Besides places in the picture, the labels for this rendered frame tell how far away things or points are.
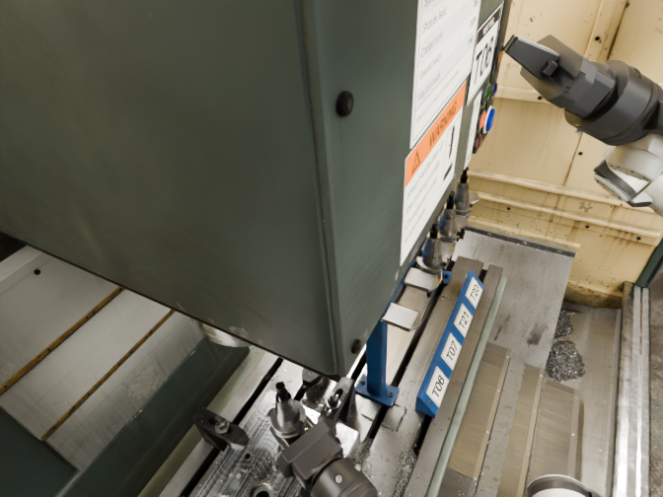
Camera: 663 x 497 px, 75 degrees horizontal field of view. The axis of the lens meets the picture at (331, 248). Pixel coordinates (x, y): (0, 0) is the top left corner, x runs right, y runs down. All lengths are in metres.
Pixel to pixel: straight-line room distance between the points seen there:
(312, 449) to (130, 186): 0.60
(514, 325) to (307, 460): 0.91
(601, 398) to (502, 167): 0.74
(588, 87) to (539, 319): 1.04
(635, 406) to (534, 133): 0.77
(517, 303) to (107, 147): 1.38
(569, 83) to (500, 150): 0.89
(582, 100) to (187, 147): 0.48
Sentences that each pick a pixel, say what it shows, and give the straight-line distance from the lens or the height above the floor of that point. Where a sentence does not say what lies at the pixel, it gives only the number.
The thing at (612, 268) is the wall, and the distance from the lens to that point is 1.67.
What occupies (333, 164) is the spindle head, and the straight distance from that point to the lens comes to 0.21.
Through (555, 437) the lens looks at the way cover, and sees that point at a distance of 1.36.
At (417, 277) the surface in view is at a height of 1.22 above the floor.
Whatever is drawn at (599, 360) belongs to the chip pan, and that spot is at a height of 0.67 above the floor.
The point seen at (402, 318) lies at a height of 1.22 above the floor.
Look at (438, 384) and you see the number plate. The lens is 1.10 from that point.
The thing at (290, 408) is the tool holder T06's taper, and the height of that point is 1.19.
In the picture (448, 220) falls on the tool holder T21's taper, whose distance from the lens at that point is 0.99.
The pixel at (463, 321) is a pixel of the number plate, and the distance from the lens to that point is 1.22.
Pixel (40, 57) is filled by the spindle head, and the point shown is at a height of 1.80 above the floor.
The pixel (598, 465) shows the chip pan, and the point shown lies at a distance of 1.42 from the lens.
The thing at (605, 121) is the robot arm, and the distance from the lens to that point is 0.65.
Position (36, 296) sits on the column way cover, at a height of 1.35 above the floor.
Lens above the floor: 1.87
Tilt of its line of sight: 41 degrees down
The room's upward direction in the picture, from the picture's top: 5 degrees counter-clockwise
